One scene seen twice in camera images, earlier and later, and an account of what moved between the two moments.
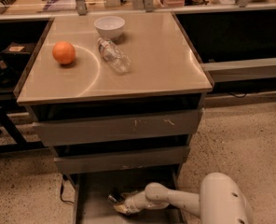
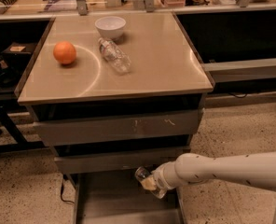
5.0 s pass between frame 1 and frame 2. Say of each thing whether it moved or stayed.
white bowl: stayed
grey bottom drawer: stayed
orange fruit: stayed
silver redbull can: moved
